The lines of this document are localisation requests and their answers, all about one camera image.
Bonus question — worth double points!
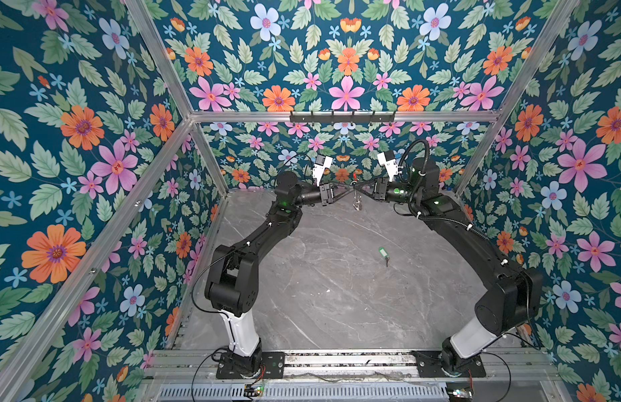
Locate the green-capped key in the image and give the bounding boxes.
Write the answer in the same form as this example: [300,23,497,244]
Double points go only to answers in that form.
[379,247,390,266]

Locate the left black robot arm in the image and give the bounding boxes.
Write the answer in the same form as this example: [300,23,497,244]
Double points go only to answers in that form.
[204,171,351,377]

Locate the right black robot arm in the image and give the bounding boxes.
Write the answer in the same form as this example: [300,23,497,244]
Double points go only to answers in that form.
[354,158,543,375]

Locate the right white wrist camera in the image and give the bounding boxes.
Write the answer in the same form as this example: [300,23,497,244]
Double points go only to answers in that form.
[377,151,399,182]

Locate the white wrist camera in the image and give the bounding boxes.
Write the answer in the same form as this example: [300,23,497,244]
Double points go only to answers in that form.
[312,154,333,186]
[377,151,399,182]

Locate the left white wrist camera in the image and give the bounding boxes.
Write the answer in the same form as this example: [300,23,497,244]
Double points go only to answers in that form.
[312,154,333,186]

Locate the black wall hook rack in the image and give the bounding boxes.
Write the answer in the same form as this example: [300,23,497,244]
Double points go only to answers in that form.
[289,111,396,125]

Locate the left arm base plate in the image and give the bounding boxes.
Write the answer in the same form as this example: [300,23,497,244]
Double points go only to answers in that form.
[216,352,286,380]

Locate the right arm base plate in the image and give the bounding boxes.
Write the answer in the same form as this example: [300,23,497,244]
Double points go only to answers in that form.
[411,350,486,378]

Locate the white slotted cable duct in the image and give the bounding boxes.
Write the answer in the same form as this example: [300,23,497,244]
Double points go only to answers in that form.
[157,383,449,401]

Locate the aluminium mounting rail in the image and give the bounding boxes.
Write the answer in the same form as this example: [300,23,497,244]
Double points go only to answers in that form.
[138,348,568,385]

